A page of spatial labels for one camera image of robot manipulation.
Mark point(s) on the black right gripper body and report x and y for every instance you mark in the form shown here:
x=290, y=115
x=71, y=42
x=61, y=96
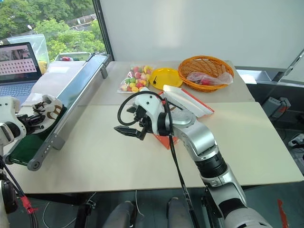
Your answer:
x=143, y=117

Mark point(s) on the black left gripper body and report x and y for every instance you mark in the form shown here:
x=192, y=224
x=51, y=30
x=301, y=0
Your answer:
x=29, y=121

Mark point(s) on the white shoe with brown pattern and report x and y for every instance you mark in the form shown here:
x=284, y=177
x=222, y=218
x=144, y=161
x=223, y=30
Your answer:
x=51, y=107

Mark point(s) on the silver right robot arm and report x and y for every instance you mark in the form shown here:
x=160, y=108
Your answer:
x=202, y=140

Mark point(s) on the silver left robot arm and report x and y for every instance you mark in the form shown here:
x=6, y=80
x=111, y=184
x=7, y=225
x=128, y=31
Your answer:
x=9, y=131

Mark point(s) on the clear bag of colourful toy fruit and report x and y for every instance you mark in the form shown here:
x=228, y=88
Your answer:
x=137, y=78

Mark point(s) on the yellow object behind laptop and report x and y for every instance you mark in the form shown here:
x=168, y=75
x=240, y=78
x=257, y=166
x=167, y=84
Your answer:
x=43, y=67

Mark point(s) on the open laptop computer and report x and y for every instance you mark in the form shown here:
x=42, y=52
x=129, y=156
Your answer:
x=16, y=71

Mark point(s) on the yellow plastic plate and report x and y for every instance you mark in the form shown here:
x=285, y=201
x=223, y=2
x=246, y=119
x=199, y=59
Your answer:
x=167, y=76

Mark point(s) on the clear plastic storage bin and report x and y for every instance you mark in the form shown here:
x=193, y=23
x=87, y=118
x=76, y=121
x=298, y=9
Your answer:
x=71, y=57

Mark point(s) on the large clear plastic bag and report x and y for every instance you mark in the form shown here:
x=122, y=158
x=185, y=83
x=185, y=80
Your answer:
x=31, y=45

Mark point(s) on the clear bag with red items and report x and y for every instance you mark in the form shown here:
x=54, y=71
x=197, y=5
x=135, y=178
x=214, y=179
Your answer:
x=209, y=79

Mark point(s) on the orange woven basket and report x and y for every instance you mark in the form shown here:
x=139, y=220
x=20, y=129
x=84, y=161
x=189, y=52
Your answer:
x=209, y=66

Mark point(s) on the dark rounded shape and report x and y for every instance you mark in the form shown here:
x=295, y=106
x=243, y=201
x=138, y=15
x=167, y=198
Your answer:
x=178, y=212
x=122, y=215

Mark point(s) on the grey power adapter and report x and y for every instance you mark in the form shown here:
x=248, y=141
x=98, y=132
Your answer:
x=276, y=105

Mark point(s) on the white device on floor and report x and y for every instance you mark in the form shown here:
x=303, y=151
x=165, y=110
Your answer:
x=297, y=141

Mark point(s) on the metal bar with clamp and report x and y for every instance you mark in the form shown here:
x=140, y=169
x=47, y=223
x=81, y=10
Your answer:
x=293, y=63

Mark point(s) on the red strip on floor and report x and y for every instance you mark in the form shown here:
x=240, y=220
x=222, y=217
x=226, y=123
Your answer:
x=283, y=213

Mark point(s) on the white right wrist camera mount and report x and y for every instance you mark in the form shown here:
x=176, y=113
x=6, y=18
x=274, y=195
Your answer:
x=149, y=104

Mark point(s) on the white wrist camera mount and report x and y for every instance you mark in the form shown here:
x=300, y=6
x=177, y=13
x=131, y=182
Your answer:
x=149, y=104
x=8, y=105

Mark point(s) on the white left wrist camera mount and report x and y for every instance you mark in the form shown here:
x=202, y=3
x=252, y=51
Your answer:
x=8, y=105

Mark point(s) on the green belt conveyor, grey frame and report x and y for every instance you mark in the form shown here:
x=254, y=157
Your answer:
x=71, y=95

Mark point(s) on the black table frame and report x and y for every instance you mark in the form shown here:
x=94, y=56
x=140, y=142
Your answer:
x=83, y=213

